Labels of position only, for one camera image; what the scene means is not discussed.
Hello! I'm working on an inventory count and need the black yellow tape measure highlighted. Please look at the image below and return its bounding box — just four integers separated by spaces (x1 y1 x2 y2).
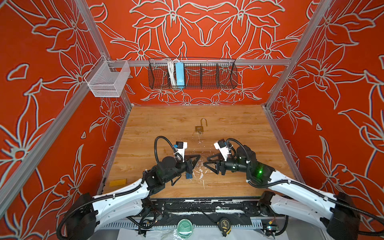
217 218 232 237

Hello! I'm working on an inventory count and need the brass padlock long shackle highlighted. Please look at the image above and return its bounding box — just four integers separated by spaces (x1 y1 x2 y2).
195 118 208 135

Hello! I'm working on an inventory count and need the light blue box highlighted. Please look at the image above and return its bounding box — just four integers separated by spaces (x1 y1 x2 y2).
175 62 185 89

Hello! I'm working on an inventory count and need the black wire basket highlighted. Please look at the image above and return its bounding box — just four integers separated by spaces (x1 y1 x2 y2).
148 58 238 90

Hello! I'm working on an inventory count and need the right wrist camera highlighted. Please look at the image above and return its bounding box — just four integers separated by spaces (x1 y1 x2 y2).
214 139 232 162

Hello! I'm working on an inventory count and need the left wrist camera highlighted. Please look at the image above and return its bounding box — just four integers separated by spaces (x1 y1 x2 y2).
174 142 188 163

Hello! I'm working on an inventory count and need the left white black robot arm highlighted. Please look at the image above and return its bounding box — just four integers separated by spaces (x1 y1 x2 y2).
56 136 201 240

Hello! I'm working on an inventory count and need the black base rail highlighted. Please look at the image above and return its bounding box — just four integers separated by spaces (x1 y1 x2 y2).
133 197 284 218

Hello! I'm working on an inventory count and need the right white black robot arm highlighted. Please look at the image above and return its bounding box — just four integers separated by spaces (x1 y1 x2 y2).
204 138 384 240

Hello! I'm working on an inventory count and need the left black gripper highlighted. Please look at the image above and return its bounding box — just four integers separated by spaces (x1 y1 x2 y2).
163 153 200 183

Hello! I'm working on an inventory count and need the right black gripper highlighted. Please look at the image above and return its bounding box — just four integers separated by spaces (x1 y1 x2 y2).
203 152 253 177

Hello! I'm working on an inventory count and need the green tape roll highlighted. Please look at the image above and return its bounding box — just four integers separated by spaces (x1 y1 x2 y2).
177 219 194 239

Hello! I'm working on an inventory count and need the white coiled cable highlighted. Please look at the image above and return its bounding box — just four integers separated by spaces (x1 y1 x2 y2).
166 59 177 87

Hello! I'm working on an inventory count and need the yellow flat block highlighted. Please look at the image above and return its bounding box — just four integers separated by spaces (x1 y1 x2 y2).
109 179 127 187

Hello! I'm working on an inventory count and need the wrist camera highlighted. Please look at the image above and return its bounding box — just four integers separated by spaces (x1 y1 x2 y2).
214 139 232 162
174 142 188 163

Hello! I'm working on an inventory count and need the white mesh basket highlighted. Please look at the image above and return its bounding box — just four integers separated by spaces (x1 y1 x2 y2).
85 56 131 98

